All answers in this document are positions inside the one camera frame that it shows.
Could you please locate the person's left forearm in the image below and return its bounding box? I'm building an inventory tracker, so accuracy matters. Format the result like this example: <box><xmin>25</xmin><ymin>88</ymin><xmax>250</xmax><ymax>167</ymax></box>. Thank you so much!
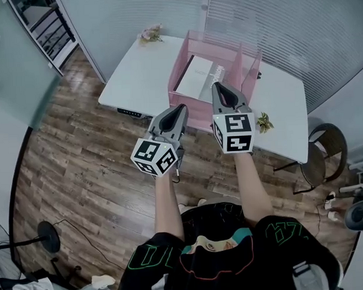
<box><xmin>151</xmin><ymin>170</ymin><xmax>186</xmax><ymax>243</ymax></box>

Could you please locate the black floor cable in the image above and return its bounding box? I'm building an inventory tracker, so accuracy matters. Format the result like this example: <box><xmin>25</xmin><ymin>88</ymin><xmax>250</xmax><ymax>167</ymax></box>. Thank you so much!
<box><xmin>52</xmin><ymin>216</ymin><xmax>125</xmax><ymax>273</ymax></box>

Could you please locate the person's right forearm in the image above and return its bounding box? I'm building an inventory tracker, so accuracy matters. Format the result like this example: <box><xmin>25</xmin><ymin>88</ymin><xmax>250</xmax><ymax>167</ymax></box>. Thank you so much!
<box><xmin>232</xmin><ymin>151</ymin><xmax>275</xmax><ymax>229</ymax></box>

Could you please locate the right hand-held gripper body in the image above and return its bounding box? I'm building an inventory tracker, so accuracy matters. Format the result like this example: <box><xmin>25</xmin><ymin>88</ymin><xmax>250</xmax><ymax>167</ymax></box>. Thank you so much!
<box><xmin>211</xmin><ymin>101</ymin><xmax>257</xmax><ymax>156</ymax></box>

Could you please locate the round brown chair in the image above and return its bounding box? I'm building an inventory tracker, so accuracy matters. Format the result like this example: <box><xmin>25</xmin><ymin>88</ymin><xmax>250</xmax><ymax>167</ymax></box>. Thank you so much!
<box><xmin>289</xmin><ymin>121</ymin><xmax>350</xmax><ymax>195</ymax></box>

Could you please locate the small green yellow plant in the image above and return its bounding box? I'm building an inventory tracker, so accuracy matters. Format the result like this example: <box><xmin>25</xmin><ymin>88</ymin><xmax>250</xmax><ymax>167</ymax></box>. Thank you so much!
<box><xmin>255</xmin><ymin>111</ymin><xmax>275</xmax><ymax>134</ymax></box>

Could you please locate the black desk control panel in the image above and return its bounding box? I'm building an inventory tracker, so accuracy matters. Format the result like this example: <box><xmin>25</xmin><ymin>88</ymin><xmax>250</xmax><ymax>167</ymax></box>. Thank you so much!
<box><xmin>117</xmin><ymin>106</ymin><xmax>143</xmax><ymax>119</ymax></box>

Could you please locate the black standing fan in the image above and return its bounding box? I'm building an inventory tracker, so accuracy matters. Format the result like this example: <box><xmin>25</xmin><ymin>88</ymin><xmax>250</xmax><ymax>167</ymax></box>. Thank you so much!
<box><xmin>0</xmin><ymin>214</ymin><xmax>63</xmax><ymax>284</ymax></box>

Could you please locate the black metal railing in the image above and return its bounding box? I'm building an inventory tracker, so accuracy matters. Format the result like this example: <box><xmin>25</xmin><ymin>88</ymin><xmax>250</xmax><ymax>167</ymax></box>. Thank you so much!
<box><xmin>27</xmin><ymin>4</ymin><xmax>78</xmax><ymax>62</ymax></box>

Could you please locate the person's black printed shirt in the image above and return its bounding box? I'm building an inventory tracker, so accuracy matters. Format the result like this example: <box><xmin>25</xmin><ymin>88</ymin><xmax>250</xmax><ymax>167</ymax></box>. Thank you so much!
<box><xmin>111</xmin><ymin>196</ymin><xmax>345</xmax><ymax>290</ymax></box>

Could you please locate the white metal rack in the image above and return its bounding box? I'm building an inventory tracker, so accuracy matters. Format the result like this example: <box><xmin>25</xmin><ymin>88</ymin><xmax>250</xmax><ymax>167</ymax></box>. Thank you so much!
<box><xmin>337</xmin><ymin>159</ymin><xmax>363</xmax><ymax>195</ymax></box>

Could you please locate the white and grey notebook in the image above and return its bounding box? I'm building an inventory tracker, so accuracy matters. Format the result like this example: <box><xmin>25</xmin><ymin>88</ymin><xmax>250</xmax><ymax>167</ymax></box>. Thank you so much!
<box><xmin>170</xmin><ymin>53</ymin><xmax>229</xmax><ymax>103</ymax></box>

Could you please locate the pink mesh desk organizer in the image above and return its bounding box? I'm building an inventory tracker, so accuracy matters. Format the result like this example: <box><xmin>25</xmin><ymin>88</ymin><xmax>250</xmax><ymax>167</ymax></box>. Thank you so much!
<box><xmin>165</xmin><ymin>26</ymin><xmax>266</xmax><ymax>135</ymax></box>

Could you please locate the white power strip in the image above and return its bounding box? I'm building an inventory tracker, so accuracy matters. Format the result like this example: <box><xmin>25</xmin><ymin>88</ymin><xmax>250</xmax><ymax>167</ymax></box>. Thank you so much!
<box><xmin>322</xmin><ymin>190</ymin><xmax>339</xmax><ymax>222</ymax></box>

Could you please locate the white crumpled cloth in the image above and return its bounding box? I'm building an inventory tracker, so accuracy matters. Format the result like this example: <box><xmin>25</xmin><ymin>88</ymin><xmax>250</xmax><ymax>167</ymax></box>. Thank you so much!
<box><xmin>91</xmin><ymin>273</ymin><xmax>117</xmax><ymax>290</ymax></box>

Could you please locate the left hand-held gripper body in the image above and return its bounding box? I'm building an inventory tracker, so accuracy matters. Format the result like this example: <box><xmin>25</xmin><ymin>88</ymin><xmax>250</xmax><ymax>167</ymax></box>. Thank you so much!
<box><xmin>129</xmin><ymin>128</ymin><xmax>190</xmax><ymax>179</ymax></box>

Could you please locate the pink flower bouquet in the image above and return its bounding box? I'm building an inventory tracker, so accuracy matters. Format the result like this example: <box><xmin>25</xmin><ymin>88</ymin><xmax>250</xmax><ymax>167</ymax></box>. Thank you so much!
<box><xmin>136</xmin><ymin>23</ymin><xmax>165</xmax><ymax>47</ymax></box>

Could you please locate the grey backpack strap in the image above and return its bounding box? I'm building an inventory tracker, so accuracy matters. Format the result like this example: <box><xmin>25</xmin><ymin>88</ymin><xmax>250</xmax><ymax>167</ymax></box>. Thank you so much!
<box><xmin>290</xmin><ymin>259</ymin><xmax>344</xmax><ymax>290</ymax></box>

